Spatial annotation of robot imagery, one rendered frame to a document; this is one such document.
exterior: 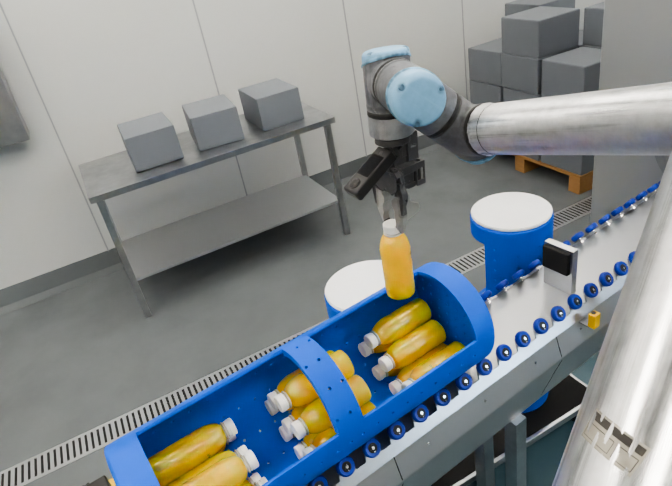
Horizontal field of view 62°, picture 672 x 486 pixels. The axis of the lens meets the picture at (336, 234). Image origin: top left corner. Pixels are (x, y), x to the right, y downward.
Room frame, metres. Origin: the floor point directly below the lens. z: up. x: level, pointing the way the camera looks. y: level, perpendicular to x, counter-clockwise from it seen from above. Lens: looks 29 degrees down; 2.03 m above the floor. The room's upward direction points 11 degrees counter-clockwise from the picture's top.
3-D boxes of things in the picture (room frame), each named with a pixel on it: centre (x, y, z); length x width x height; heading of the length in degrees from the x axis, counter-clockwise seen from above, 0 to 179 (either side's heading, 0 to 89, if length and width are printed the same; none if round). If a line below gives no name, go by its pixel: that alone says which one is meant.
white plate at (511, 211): (1.70, -0.63, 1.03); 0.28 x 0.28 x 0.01
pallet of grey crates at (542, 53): (4.20, -1.94, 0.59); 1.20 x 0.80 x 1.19; 22
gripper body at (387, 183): (1.05, -0.15, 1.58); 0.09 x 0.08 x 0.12; 119
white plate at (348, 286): (1.42, -0.07, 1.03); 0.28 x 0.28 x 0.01
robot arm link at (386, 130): (1.05, -0.15, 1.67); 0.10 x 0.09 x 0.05; 29
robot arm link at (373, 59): (1.04, -0.15, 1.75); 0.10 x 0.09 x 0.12; 8
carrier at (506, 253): (1.70, -0.63, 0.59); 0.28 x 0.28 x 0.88
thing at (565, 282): (1.36, -0.65, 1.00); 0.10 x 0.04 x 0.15; 29
